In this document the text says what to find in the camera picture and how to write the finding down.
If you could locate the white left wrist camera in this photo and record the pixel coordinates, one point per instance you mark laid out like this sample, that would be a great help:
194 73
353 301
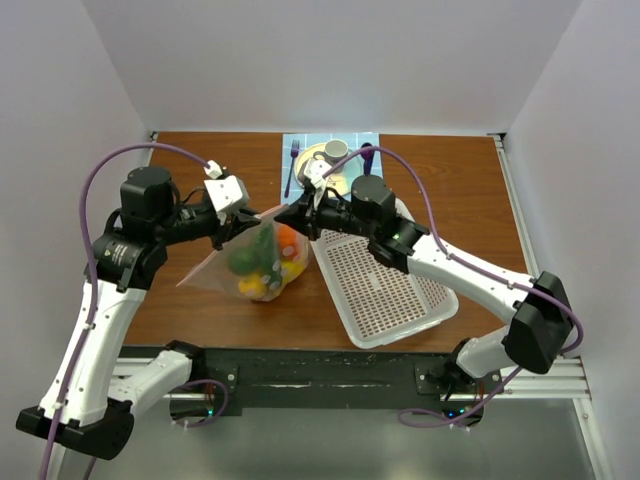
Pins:
227 193

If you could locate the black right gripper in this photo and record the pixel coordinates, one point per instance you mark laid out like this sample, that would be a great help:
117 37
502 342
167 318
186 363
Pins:
305 216

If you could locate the purple plastic spoon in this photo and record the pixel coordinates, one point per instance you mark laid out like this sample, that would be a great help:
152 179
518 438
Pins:
366 149

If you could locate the blue checkered placemat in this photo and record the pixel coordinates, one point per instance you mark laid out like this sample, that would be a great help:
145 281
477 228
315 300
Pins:
353 139

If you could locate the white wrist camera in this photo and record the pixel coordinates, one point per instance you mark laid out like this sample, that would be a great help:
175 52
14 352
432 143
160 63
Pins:
227 193
313 171

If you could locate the clear zip top bag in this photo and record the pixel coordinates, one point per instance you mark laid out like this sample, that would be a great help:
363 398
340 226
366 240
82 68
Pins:
213 274

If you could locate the aluminium frame rail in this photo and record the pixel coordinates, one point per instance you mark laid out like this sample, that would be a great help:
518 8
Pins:
565 380

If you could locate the cream and teal plate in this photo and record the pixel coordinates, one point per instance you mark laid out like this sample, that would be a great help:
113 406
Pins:
342 178

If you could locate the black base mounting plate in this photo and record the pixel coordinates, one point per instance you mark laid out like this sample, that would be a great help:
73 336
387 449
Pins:
333 379

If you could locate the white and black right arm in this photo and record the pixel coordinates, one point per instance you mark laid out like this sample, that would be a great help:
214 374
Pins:
534 311

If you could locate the purple plastic fork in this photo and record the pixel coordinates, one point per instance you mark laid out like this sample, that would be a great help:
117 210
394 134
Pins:
294 152

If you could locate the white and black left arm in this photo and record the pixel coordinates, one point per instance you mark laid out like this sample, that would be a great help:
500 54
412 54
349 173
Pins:
85 410

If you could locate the yellow felt fake food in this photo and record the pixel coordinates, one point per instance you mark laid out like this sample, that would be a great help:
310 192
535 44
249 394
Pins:
269 284

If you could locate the dark green felt cucumber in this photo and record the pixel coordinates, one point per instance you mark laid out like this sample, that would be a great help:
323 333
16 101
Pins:
265 249

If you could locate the white perforated plastic basket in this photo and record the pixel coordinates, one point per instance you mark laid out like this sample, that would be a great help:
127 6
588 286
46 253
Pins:
378 305

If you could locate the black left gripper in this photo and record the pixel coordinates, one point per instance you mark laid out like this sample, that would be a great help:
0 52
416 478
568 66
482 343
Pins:
232 227

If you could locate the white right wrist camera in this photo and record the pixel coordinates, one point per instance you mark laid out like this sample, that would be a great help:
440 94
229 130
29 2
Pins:
313 171

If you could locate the purple plastic knife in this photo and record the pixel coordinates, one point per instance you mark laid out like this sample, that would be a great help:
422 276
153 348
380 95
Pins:
367 166

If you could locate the grey ceramic mug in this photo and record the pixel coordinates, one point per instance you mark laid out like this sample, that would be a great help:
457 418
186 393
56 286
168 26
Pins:
332 152

